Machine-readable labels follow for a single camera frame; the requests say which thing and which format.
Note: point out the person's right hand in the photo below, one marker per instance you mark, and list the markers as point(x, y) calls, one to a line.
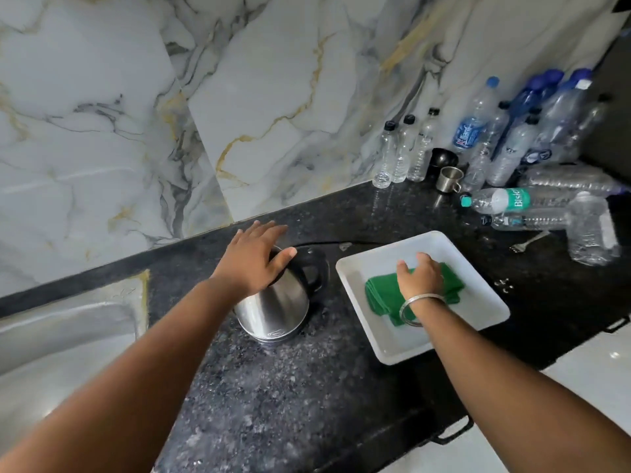
point(424, 283)

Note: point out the person's left hand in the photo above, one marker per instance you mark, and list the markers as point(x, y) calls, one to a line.
point(249, 263)

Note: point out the person's left thumb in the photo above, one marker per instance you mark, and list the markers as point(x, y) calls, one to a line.
point(285, 260)

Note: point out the person's right thumb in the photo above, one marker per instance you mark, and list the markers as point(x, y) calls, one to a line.
point(403, 273)

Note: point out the green cloth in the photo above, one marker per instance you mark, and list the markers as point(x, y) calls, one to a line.
point(379, 295)

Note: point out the stainless steel electric kettle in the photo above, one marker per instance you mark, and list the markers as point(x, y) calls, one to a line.
point(276, 307)

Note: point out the person's right forearm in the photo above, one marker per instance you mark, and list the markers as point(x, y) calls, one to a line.
point(493, 379)

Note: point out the person's left forearm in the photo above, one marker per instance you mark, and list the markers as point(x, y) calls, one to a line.
point(123, 379)

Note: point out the silver bangle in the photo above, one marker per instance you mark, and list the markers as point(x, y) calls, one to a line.
point(408, 310)

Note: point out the white rectangular tray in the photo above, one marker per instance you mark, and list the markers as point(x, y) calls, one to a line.
point(473, 310)

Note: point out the small metal pieces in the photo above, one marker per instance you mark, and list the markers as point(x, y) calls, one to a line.
point(505, 284)

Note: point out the small steel cup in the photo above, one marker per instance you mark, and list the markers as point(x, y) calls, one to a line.
point(449, 181)

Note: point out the black cup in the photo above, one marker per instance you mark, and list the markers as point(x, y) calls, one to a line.
point(442, 157)

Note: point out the steel fork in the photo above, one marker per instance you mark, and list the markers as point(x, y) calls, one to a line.
point(528, 241)

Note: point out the cluster of clear plastic bottles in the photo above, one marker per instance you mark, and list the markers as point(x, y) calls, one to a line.
point(532, 192)

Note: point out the steel sink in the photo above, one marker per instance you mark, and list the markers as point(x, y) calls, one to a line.
point(59, 349)

